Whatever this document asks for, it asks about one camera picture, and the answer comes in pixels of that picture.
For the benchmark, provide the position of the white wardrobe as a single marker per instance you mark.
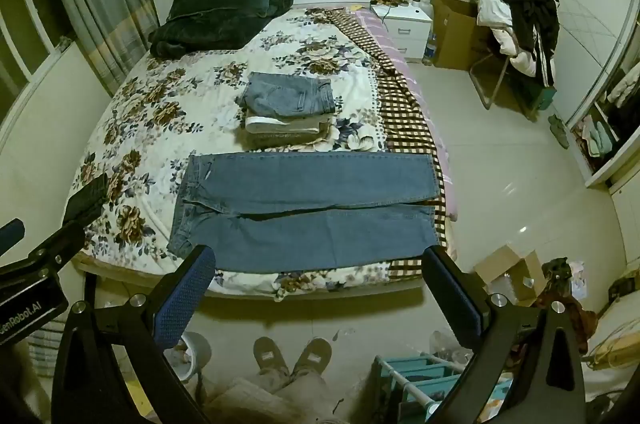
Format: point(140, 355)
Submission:
point(585, 3)

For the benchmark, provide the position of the folded blue denim pants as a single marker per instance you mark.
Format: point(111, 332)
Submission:
point(290, 93)

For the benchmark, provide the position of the white cup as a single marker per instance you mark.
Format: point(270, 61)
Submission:
point(192, 354)

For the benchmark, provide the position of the person's left slipper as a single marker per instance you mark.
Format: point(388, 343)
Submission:
point(270, 356)

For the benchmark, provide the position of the blue denim pants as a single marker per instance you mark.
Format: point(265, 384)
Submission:
point(300, 191)
point(290, 93)

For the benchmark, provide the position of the dark green jacket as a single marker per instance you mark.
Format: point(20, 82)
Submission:
point(220, 13)

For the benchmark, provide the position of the small cardboard box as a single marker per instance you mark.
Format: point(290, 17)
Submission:
point(505, 269)

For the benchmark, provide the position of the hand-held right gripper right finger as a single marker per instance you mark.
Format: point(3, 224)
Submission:
point(455, 299)

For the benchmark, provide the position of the pile of white clothes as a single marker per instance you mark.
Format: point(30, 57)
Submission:
point(505, 36)

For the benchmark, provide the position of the clear water bottle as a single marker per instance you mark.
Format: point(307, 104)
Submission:
point(430, 49)

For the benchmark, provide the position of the brown checked sheet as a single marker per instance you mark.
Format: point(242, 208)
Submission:
point(400, 123)

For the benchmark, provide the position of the folded olive pants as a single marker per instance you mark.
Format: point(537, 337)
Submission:
point(300, 140)

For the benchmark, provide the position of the person's right slipper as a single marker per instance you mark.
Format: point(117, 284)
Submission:
point(312, 356)

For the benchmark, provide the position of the person's slipper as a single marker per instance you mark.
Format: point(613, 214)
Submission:
point(312, 356)
point(270, 356)

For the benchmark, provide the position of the cream mattress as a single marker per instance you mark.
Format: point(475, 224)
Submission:
point(615, 339)

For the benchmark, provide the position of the green slipper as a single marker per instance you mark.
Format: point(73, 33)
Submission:
point(555, 123)
point(563, 137)

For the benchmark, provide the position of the large cardboard box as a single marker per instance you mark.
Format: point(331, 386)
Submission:
point(457, 34)

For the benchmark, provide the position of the folding chair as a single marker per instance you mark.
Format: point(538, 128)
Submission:
point(492, 76)

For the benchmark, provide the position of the floral blanket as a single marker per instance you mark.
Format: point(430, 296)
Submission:
point(165, 78)

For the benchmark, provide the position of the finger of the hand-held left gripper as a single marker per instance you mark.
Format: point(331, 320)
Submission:
point(11, 234)
point(86, 203)

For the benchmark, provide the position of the white nightstand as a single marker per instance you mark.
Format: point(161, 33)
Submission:
point(407, 34)

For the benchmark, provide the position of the window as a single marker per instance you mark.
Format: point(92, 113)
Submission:
point(22, 33)

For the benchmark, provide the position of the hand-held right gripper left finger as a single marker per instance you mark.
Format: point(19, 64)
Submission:
point(182, 299)

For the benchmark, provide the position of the teal rack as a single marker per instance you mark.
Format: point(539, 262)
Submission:
point(425, 379)

